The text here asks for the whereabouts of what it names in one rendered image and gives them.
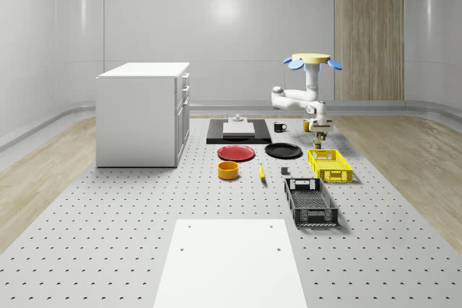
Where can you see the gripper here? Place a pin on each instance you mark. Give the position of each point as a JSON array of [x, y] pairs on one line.
[[320, 125]]

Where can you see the puzzle cube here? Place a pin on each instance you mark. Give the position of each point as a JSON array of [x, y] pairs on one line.
[[322, 136]]

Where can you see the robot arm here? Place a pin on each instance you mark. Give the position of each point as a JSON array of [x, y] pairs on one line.
[[288, 97]]

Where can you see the yellow mug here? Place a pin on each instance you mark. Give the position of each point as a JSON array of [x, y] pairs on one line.
[[305, 126]]

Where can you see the flat-sided can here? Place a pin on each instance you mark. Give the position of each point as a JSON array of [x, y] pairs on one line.
[[317, 145]]

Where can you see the black mug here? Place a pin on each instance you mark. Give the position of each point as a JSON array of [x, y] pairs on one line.
[[278, 127]]

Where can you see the black plate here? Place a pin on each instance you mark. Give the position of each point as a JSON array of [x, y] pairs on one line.
[[283, 150]]

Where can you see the yellow basket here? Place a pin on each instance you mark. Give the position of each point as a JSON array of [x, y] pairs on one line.
[[330, 175]]

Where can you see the grey cube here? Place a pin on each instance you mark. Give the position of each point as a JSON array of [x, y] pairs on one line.
[[285, 171]]

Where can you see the drone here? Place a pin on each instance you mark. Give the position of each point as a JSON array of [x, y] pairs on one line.
[[310, 57]]

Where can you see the banana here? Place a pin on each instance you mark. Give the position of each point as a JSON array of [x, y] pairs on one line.
[[262, 174]]

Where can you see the red plate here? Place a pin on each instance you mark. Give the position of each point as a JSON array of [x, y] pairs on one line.
[[236, 153]]

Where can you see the dark grey basket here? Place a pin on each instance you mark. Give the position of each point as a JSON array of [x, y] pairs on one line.
[[310, 216]]

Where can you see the yellow bowl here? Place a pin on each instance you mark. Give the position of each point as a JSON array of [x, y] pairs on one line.
[[228, 171]]

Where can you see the white board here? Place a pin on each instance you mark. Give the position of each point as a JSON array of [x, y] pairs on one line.
[[231, 264]]

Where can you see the white cabinet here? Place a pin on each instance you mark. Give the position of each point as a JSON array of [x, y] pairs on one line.
[[137, 120]]

